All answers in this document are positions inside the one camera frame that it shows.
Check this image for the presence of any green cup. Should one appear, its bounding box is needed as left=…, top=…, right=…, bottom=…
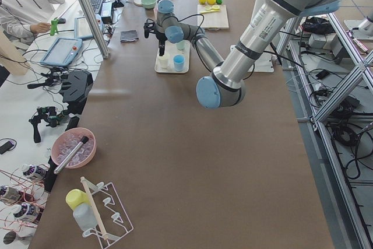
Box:
left=176, top=40, right=185, bottom=51

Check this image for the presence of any cream white cup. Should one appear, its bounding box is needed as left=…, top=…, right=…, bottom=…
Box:
left=157, top=52, right=170, bottom=69

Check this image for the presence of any blue cup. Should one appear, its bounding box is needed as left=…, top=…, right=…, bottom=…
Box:
left=173, top=55, right=185, bottom=72

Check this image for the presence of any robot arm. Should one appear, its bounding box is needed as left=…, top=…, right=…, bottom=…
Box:
left=154, top=0, right=341, bottom=108

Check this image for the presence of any cream rabbit tray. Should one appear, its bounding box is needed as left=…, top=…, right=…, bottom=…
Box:
left=154, top=40, right=191, bottom=74

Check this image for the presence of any green bowl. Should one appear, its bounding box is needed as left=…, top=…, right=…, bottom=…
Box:
left=140, top=0, right=157, bottom=9

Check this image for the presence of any grey folded cloth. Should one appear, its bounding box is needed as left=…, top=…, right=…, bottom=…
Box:
left=120, top=30, right=139, bottom=43

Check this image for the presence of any yellow plastic knife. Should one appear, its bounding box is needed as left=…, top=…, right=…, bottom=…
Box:
left=198, top=10, right=220, bottom=15

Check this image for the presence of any bamboo cutting board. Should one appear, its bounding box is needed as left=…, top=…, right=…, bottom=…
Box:
left=197, top=5, right=229, bottom=30

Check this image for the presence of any blue teach pendant far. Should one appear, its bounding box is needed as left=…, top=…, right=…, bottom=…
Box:
left=74, top=14, right=104, bottom=40

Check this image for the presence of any blue teach pendant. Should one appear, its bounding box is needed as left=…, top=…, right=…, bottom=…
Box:
left=40, top=37, right=83, bottom=67
left=74, top=14, right=104, bottom=40

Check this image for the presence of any blue teach pendant near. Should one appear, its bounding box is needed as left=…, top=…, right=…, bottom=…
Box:
left=40, top=37, right=83, bottom=67

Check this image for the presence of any green clamp tool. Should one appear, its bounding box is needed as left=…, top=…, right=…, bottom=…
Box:
left=50, top=17, right=59, bottom=36

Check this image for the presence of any seated person in hoodie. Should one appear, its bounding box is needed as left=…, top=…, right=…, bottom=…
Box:
left=1, top=0, right=65, bottom=45

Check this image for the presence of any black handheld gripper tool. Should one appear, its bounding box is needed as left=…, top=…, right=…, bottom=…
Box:
left=28, top=106, right=69, bottom=144

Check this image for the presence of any pink bucket with ice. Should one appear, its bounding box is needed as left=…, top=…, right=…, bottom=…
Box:
left=51, top=128, right=97, bottom=169

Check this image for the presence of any yellow cup on rack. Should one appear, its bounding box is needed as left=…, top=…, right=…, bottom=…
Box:
left=65, top=189, right=90, bottom=210

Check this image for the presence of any plastic bottle upper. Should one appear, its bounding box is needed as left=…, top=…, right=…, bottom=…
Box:
left=22, top=164, right=47, bottom=182

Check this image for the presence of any grey cup on rack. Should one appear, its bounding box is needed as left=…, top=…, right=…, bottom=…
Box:
left=73, top=203, right=98, bottom=231

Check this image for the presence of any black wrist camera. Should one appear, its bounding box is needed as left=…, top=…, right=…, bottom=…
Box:
left=143, top=19, right=156, bottom=38

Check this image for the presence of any black braided left cable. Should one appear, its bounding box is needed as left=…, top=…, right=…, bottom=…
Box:
left=177, top=14, right=206, bottom=37

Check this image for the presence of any aluminium frame post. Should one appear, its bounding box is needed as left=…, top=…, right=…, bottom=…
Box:
left=78, top=0, right=110, bottom=59

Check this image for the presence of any metal scoop handle in bucket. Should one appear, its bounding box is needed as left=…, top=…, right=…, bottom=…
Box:
left=54, top=136, right=89, bottom=175

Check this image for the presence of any wooden rack handle stick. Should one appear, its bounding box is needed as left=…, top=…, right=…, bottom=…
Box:
left=80, top=177, right=108, bottom=240

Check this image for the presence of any white wire cup rack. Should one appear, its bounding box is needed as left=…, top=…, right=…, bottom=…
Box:
left=82, top=182, right=134, bottom=248

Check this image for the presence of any aluminium truss frame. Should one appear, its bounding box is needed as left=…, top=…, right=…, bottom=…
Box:
left=282, top=8, right=372, bottom=248

